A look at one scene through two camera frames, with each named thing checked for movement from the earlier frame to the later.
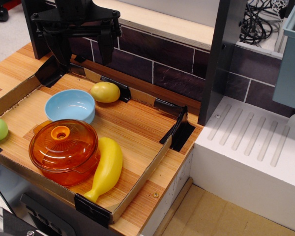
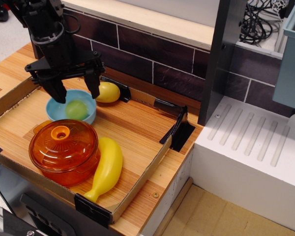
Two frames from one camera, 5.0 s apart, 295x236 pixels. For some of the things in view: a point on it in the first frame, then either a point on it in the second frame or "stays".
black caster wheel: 1,14 stays
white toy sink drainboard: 254,157 stays
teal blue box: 289,87 stays
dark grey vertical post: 228,22 stays
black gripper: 74,18 -> 61,59
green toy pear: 2,129 -> 76,110
